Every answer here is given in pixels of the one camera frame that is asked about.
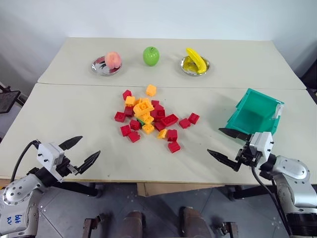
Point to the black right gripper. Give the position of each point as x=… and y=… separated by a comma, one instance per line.
x=247, y=156

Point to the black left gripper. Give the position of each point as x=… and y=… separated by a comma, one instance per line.
x=65, y=168

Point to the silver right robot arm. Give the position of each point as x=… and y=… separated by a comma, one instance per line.
x=294, y=178

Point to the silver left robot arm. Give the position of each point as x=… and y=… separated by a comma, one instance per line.
x=17, y=191

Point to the teal plastic bin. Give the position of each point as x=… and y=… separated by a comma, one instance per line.
x=250, y=116

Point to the dark red building block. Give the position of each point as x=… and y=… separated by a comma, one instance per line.
x=128, y=111

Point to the red plastic toy brick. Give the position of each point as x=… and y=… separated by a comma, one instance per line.
x=170, y=120

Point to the green plastic building brick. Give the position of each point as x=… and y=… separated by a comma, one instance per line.
x=142, y=122

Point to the small orange building block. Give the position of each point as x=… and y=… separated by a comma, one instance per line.
x=162, y=134

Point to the brown cardboard panel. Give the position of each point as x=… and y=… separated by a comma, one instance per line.
x=173, y=189

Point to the yellow plastic toy brick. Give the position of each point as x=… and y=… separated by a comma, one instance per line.
x=143, y=108

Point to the dark brown rounded shape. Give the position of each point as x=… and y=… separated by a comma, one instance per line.
x=133, y=224
x=195, y=223

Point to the silver round plate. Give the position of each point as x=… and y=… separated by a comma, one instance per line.
x=189, y=69
x=104, y=69

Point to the black mesh stand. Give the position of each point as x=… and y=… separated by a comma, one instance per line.
x=8, y=100

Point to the yellow toy banana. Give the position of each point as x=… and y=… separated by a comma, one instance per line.
x=198, y=60

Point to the white handwritten label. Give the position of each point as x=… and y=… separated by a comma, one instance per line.
x=13, y=218

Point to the pink toy peach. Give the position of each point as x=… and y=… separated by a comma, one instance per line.
x=112, y=59

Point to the black equipment beside table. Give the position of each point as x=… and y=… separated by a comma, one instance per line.
x=310, y=77

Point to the green toy apple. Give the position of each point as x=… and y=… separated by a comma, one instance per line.
x=151, y=56

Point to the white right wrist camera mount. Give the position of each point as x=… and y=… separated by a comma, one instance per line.
x=261, y=145

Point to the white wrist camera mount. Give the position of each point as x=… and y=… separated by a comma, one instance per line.
x=48, y=156
x=261, y=145

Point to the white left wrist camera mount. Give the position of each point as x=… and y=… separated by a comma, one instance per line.
x=48, y=156

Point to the black table leg frame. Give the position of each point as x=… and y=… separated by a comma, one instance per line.
x=84, y=189
x=250, y=192

